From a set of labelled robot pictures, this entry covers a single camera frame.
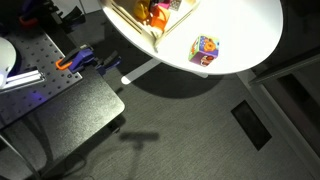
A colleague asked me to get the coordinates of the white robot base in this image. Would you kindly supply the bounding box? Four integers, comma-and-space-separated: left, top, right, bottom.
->
0, 36, 18, 90

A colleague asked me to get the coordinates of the shallow wooden box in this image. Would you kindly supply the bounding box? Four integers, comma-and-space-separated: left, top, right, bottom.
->
99, 0, 203, 54

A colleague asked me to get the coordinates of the magenta toy block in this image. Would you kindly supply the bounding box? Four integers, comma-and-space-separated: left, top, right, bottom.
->
155, 0, 173, 10

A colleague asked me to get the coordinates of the orange toy block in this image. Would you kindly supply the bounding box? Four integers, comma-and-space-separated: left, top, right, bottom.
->
149, 5, 171, 33

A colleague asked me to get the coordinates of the small patterned white cube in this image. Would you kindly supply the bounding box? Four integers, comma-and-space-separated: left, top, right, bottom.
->
168, 0, 183, 12

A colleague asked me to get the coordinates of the white table base leg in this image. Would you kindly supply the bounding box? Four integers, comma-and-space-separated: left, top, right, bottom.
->
120, 57, 210, 86

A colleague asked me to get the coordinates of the colourful soft picture cube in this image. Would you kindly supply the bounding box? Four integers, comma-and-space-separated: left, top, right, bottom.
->
187, 34, 221, 68

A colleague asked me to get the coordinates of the purple bar clamp orange pad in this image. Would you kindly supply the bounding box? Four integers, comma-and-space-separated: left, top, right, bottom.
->
18, 0, 86, 29
54, 44, 123, 76

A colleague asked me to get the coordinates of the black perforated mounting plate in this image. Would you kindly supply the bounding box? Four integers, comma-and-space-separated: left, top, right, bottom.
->
0, 19, 84, 131

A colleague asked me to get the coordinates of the black cart caster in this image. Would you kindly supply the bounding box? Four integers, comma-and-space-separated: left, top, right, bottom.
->
106, 121, 123, 135

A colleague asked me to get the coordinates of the black cart shelf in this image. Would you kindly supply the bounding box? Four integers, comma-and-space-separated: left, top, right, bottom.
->
0, 70, 126, 178

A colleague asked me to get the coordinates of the black floor vent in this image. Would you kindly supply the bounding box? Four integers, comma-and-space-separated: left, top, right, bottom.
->
230, 99, 273, 152

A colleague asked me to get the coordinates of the aluminium extrusion rail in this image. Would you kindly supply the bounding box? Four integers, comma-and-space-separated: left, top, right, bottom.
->
0, 67, 46, 92

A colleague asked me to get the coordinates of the dark cabinet with white frame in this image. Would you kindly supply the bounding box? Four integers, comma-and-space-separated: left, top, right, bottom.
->
235, 45, 320, 180

